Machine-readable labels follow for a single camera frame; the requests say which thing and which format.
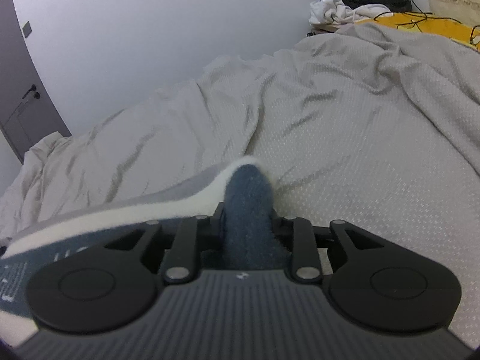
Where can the cream and blue striped sweater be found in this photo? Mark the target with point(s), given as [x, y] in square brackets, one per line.
[244, 181]

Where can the black door handle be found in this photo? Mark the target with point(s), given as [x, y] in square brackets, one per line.
[33, 92]

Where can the grey door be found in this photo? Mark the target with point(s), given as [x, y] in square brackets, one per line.
[24, 122]

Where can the grey wall switch panel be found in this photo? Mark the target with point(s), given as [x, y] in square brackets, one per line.
[27, 29]

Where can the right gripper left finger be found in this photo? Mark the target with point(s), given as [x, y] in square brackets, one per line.
[193, 236]

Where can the grey bed sheet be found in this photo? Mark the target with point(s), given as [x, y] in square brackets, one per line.
[369, 124]

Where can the yellow cloth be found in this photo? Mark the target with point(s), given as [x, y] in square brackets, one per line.
[414, 22]

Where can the white clothing pile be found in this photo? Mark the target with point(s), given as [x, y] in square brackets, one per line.
[336, 12]

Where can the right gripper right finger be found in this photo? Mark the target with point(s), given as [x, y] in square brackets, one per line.
[297, 237]

